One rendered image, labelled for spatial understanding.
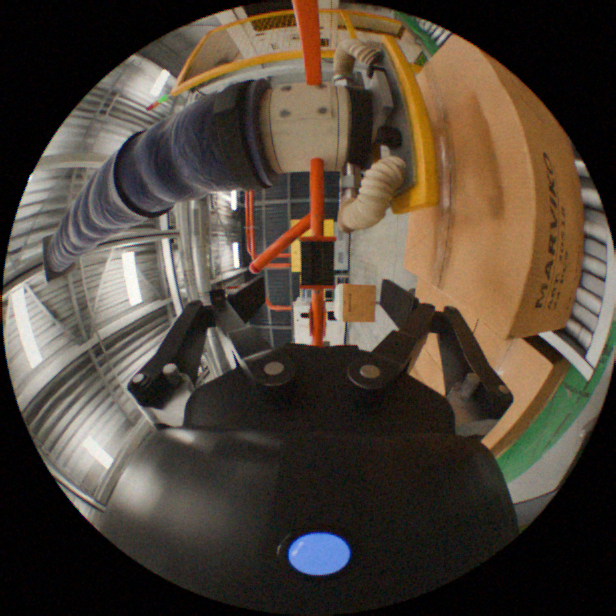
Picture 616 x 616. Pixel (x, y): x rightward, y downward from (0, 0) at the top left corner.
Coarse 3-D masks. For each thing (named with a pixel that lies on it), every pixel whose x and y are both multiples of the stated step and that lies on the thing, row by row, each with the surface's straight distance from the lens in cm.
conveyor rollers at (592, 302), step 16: (432, 32) 172; (448, 32) 153; (576, 160) 76; (592, 192) 72; (592, 224) 69; (592, 256) 68; (592, 272) 68; (592, 304) 66; (576, 320) 69; (576, 336) 68; (592, 336) 68
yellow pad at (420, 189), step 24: (384, 48) 40; (384, 72) 36; (408, 72) 32; (408, 96) 28; (408, 120) 26; (384, 144) 27; (408, 144) 25; (432, 144) 24; (408, 168) 24; (432, 168) 22; (408, 192) 24; (432, 192) 21
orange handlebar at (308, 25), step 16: (304, 0) 25; (304, 16) 26; (304, 32) 27; (304, 48) 29; (320, 48) 29; (304, 64) 31; (320, 64) 31; (320, 80) 33; (320, 160) 32; (320, 176) 31; (320, 192) 30; (320, 208) 29; (320, 224) 29; (320, 304) 31; (320, 320) 32; (320, 336) 33
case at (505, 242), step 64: (448, 64) 55; (448, 128) 48; (512, 128) 36; (448, 192) 44; (512, 192) 33; (576, 192) 62; (448, 256) 42; (512, 256) 31; (576, 256) 57; (512, 320) 31
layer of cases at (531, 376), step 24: (432, 288) 117; (432, 336) 116; (480, 336) 88; (528, 336) 82; (432, 360) 117; (504, 360) 81; (528, 360) 75; (552, 360) 74; (432, 384) 119; (528, 384) 76; (552, 384) 98; (528, 408) 82; (504, 432) 85
